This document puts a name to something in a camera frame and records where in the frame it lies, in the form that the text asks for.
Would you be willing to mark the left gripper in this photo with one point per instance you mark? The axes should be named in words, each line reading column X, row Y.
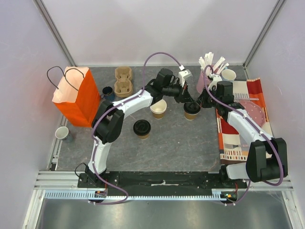
column 183, row 96

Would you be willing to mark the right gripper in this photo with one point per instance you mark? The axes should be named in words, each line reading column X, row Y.
column 206, row 99

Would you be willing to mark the black cup lid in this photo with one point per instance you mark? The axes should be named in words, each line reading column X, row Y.
column 142, row 127
column 191, row 108

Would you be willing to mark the brown paper cup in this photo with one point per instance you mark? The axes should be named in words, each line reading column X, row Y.
column 158, row 109
column 190, row 116
column 143, row 136

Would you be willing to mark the orange paper bag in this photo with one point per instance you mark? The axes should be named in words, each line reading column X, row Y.
column 77, row 96

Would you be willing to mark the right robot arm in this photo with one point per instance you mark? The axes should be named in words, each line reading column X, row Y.
column 267, row 157

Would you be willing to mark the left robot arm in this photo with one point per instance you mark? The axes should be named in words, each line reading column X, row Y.
column 107, row 124

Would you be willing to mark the pink straw holder cup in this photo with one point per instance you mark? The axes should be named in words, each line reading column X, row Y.
column 201, row 81

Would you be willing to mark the light blue cup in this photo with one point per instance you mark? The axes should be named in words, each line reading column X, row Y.
column 228, row 75

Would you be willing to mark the pink dotted plate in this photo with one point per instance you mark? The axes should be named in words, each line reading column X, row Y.
column 254, row 111

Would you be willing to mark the patterned orange cloth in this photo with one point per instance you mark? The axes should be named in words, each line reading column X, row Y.
column 232, row 147

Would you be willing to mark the cardboard cup carrier stack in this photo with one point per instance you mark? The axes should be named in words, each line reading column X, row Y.
column 123, row 86

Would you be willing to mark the dark blue mug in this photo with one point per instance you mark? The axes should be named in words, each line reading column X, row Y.
column 108, row 93

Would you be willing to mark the small white grey cup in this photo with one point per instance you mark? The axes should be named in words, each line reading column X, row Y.
column 64, row 134

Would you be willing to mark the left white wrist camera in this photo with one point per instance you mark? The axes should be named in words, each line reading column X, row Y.
column 183, row 74

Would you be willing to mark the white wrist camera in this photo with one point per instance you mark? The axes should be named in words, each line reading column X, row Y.
column 214, row 80
column 183, row 74

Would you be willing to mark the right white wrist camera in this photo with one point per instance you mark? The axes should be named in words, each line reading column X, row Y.
column 214, row 80

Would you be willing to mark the aluminium cable duct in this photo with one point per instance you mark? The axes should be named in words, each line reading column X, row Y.
column 93, row 195

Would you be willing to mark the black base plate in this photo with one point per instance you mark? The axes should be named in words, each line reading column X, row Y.
column 160, row 183

